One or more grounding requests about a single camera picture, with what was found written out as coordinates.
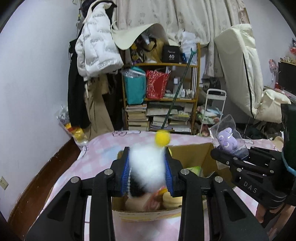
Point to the cream pillow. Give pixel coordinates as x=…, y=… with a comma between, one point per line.
x=269, y=108

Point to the white fluffy plush yellow beak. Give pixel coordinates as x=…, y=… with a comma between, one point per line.
x=147, y=165

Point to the white wall outlet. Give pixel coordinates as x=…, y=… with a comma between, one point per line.
x=3, y=183

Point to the cardboard box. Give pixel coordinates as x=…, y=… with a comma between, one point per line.
x=189, y=156

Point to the pink checkered table cover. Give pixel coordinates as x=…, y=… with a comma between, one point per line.
x=98, y=156

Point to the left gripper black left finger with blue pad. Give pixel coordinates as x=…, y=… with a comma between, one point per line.
x=64, y=217

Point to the black hanging coat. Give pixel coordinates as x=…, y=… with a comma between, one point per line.
x=77, y=110

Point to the red gift bag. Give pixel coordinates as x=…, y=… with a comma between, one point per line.
x=156, y=84

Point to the beige wide-brim hat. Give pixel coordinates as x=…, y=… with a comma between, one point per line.
x=125, y=38

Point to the cream folded mattress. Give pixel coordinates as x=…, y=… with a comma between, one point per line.
x=241, y=68

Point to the teal bag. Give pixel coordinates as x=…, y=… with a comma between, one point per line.
x=135, y=85

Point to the cream floral curtain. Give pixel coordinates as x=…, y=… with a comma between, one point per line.
x=205, y=19

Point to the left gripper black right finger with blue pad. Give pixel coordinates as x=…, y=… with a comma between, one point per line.
x=229, y=217

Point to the black box with 40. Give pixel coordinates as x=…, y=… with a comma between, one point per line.
x=170, y=54

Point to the green broom handle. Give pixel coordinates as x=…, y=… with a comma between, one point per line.
x=179, y=87

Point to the stack of books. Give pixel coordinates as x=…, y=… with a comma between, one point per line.
x=136, y=117

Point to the wooden bookshelf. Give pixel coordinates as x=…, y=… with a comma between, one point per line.
x=183, y=114

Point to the yellow toy in plastic bag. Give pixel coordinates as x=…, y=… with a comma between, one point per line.
x=76, y=133

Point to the purple plush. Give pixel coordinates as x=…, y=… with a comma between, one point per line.
x=225, y=137

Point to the beige coat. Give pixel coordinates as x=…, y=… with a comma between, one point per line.
x=100, y=122

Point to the white puffer jacket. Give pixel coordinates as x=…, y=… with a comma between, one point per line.
x=96, y=50

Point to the yellow plush in box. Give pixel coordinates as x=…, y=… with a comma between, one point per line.
x=168, y=201

